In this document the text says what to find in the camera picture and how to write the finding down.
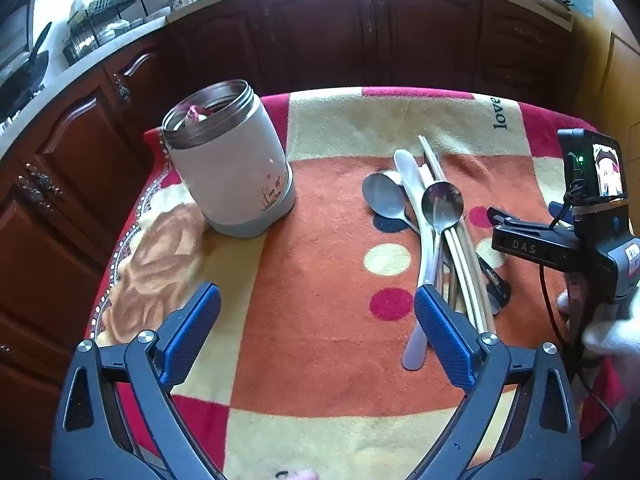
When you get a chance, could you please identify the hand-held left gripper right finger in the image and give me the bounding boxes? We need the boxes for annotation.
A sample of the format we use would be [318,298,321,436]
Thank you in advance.
[405,284,583,480]

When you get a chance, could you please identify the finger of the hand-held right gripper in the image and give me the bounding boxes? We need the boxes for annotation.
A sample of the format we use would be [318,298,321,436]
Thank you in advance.
[487,206,523,229]

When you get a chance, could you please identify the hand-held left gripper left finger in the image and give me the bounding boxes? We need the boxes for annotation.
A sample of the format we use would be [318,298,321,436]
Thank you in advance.
[50,282,223,480]

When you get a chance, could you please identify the pale wooden chopstick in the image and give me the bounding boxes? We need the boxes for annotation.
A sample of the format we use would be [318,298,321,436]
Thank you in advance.
[446,229,481,333]
[418,135,497,335]
[425,160,488,333]

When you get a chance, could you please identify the white insulated steel jar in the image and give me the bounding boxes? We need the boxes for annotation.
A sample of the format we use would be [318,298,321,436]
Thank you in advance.
[161,79,297,238]

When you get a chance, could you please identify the person's right hand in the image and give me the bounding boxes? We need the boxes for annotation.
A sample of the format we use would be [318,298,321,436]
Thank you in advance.
[556,280,640,361]

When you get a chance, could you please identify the metal spoon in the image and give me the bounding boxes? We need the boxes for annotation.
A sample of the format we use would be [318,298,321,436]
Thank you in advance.
[421,181,465,296]
[362,172,423,236]

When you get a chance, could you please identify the long white spoon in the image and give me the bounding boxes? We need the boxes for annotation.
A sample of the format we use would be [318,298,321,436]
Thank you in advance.
[393,148,441,372]

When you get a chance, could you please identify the printed blanket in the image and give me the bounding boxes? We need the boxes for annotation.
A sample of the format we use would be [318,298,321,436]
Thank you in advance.
[82,86,626,480]

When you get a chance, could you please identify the yellow wooden door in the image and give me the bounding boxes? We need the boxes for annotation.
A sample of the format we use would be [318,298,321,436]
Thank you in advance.
[570,0,640,241]

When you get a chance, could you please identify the dark wooden base cabinets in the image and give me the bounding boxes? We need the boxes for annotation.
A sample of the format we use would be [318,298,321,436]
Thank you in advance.
[0,0,591,480]

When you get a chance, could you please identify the black frying pan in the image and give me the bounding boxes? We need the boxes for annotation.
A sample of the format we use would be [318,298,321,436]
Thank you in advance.
[0,21,53,111]

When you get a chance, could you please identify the black handled utensil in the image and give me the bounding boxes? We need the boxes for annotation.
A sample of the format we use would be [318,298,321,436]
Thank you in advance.
[477,255,512,311]

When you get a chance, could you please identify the black wire dish rack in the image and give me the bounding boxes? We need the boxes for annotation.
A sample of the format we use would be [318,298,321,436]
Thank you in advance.
[62,0,148,66]

